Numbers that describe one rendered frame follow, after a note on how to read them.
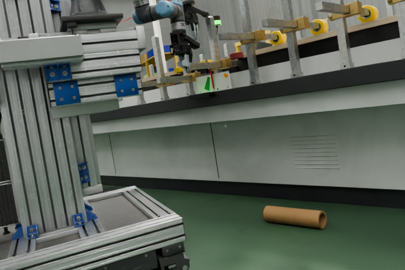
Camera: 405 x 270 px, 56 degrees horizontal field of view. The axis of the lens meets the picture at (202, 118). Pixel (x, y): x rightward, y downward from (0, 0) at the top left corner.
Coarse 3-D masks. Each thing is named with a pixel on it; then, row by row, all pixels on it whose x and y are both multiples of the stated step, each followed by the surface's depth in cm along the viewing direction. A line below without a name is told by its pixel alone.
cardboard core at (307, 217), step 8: (272, 208) 191; (280, 208) 188; (288, 208) 186; (264, 216) 192; (272, 216) 188; (280, 216) 185; (288, 216) 182; (296, 216) 179; (304, 216) 176; (312, 216) 174; (320, 216) 178; (296, 224) 181; (304, 224) 177; (312, 224) 174; (320, 224) 177
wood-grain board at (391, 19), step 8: (392, 16) 170; (360, 24) 180; (368, 24) 177; (376, 24) 175; (384, 24) 173; (328, 32) 191; (336, 32) 188; (352, 32) 184; (304, 40) 200; (312, 40) 197; (264, 48) 218; (272, 48) 214; (280, 48) 211; (168, 72) 277; (144, 80) 297
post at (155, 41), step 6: (156, 36) 253; (156, 42) 252; (156, 48) 252; (156, 54) 253; (156, 60) 254; (162, 60) 255; (156, 66) 255; (162, 66) 255; (162, 72) 254; (162, 90) 254; (162, 96) 255
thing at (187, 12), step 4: (184, 4) 215; (188, 4) 216; (192, 4) 217; (184, 8) 217; (188, 8) 216; (184, 12) 217; (188, 12) 216; (192, 12) 214; (184, 16) 215; (188, 16) 215; (192, 16) 213; (196, 16) 218; (188, 20) 215; (196, 20) 218; (188, 24) 220
